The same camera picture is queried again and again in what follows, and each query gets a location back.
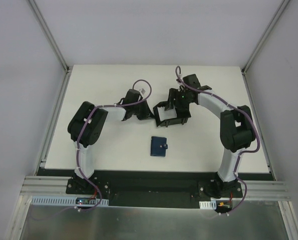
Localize black card tray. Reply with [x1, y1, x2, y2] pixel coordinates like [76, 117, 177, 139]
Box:
[153, 101, 191, 128]

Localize blue leather card holder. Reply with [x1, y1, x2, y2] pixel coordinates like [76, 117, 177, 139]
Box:
[150, 136, 168, 157]

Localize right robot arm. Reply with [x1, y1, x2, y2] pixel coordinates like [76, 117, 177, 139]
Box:
[164, 73, 259, 199]

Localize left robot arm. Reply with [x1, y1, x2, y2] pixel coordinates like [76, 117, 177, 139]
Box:
[68, 89, 154, 195]

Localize white card stack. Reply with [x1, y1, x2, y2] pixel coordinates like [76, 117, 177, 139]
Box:
[157, 107, 177, 121]

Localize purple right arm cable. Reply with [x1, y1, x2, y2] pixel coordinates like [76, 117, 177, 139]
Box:
[174, 65, 262, 220]

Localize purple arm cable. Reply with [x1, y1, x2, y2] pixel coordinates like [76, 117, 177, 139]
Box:
[30, 79, 153, 222]
[174, 65, 262, 220]

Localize right aluminium frame post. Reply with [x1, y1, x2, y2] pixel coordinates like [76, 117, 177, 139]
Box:
[241, 0, 291, 76]

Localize aluminium frame post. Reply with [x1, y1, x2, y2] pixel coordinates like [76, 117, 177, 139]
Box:
[241, 0, 291, 76]
[26, 0, 70, 73]

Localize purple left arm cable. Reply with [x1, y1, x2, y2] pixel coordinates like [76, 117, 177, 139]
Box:
[30, 79, 153, 222]

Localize right white cable duct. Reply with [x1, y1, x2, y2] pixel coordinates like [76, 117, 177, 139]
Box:
[199, 200, 217, 210]

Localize white cable duct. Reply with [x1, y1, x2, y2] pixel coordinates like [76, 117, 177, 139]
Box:
[31, 196, 109, 207]
[199, 200, 217, 210]

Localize aluminium front rail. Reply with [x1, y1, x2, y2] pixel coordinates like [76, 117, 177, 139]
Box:
[20, 176, 291, 202]

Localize left white cable duct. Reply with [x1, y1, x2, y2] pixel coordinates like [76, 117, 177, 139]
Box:
[31, 196, 109, 207]

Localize left aluminium frame post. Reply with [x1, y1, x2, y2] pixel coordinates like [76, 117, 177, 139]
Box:
[26, 0, 70, 73]

